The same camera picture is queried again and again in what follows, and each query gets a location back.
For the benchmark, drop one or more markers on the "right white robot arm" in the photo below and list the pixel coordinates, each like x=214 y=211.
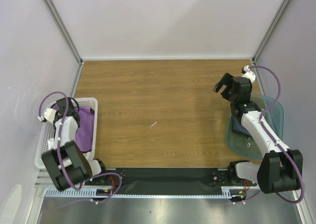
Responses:
x=281 y=167

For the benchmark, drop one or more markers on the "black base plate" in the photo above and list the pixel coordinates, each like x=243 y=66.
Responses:
x=178 y=181

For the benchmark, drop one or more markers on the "purple towel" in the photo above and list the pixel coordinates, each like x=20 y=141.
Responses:
x=81 y=132

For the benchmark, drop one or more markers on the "aluminium frame rail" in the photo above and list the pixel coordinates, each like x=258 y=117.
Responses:
x=102 y=187

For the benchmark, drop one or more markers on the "white plastic laundry basket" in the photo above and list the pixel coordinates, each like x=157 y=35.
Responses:
x=48 y=131

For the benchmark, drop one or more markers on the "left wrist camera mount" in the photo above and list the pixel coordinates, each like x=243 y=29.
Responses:
x=48 y=115

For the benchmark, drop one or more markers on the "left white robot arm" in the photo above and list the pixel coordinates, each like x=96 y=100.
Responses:
x=79 y=171

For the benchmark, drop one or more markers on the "white towel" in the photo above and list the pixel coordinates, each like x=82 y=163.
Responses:
x=52 y=144

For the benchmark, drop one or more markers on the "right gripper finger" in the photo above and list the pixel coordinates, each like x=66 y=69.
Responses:
x=219 y=85
x=227 y=79

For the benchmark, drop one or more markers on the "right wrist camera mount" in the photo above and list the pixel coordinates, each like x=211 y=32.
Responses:
x=247 y=73

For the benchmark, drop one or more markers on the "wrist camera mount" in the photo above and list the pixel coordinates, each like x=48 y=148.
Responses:
x=48 y=115
x=247 y=73

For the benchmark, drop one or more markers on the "clear blue plastic tray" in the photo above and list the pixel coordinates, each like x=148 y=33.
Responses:
x=273 y=119

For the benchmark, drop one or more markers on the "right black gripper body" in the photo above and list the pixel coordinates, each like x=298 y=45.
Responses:
x=228 y=87

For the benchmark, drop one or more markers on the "dark blue towel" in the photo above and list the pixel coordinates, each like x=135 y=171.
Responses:
x=238 y=128

